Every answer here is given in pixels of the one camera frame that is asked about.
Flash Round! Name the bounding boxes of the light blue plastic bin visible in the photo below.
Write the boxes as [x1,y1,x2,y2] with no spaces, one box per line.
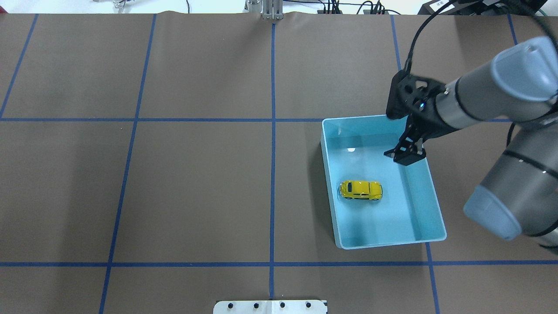
[320,115,447,250]

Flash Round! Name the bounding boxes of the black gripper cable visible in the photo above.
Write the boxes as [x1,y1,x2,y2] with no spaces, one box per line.
[403,0,484,72]

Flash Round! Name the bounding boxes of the black device with label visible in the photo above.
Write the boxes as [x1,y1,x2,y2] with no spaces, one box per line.
[417,0,464,15]

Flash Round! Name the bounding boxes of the yellow beetle toy car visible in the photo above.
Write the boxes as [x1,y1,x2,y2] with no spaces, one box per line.
[339,180,383,201]

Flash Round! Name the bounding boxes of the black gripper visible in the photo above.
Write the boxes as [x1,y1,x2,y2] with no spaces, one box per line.
[383,70,458,166]

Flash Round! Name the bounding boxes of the aluminium frame post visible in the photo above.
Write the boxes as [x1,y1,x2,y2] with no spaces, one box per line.
[245,0,284,20]

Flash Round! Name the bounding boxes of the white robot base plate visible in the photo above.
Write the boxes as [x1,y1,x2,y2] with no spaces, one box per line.
[213,300,329,314]

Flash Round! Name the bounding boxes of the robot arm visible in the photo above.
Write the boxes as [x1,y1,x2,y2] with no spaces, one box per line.
[384,36,558,254]

